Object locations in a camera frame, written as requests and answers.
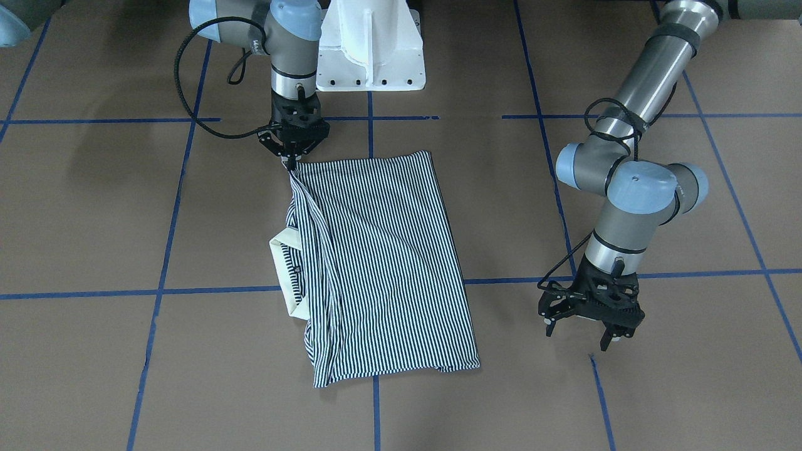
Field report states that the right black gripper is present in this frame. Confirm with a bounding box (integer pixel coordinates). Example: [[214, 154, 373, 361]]
[[258, 92, 330, 171]]

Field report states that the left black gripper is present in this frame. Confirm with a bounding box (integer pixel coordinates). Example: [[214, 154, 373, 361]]
[[538, 257, 645, 351]]

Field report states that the navy white striped polo shirt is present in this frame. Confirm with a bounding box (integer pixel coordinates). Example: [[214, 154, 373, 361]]
[[269, 150, 481, 388]]

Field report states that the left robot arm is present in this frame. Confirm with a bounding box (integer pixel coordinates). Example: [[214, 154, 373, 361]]
[[538, 1, 800, 351]]

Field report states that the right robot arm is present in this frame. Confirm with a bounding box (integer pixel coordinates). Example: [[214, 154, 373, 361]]
[[173, 1, 330, 172]]

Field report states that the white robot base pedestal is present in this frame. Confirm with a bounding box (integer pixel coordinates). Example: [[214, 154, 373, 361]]
[[317, 1, 427, 92]]

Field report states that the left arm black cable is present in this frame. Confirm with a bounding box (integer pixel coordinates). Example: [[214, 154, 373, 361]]
[[536, 97, 684, 292]]

